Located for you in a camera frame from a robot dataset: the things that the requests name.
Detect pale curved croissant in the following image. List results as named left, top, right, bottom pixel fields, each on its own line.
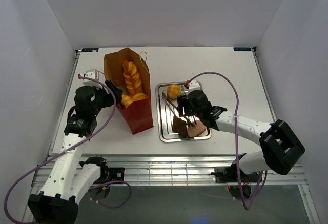
left=121, top=94, right=134, bottom=108

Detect steel serving tongs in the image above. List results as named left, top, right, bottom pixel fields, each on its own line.
left=162, top=90, right=196, bottom=126

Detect round golden bun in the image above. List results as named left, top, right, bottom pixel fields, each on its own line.
left=167, top=84, right=181, bottom=99

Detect long twisted glazed bread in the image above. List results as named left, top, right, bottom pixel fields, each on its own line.
left=122, top=60, right=144, bottom=96

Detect brown red paper bag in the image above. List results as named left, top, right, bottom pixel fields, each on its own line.
left=104, top=48, right=153, bottom=134

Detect striped orange croissant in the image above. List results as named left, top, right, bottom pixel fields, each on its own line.
left=132, top=93, right=148, bottom=101

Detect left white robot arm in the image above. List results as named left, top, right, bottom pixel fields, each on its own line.
left=28, top=80, right=122, bottom=223

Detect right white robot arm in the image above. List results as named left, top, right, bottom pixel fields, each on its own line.
left=177, top=90, right=305, bottom=181

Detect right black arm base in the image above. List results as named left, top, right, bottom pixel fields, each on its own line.
left=211, top=166, right=238, bottom=183

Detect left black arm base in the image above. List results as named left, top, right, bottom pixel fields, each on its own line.
left=98, top=167, right=125, bottom=184

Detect dark chocolate croissant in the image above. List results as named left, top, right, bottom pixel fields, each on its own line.
left=172, top=115, right=188, bottom=137

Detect steel rectangular tray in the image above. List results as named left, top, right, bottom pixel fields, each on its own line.
left=155, top=82, right=212, bottom=142

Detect sugar coated pink donut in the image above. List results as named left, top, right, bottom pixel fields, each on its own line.
left=187, top=120, right=207, bottom=138

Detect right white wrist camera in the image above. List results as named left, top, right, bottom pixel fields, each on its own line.
left=184, top=80, right=200, bottom=92

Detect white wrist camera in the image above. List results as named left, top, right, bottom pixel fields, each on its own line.
left=184, top=80, right=200, bottom=92
left=78, top=69, right=99, bottom=86

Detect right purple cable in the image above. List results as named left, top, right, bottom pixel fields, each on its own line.
left=188, top=71, right=268, bottom=211

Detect purple cable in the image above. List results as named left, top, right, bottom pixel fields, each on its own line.
left=4, top=77, right=132, bottom=223
left=188, top=71, right=268, bottom=211

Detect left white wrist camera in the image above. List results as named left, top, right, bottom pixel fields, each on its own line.
left=78, top=69, right=99, bottom=86

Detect aluminium frame rail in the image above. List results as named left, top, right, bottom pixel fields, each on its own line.
left=32, top=156, right=308, bottom=187

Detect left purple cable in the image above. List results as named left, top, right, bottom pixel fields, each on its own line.
left=4, top=77, right=132, bottom=223

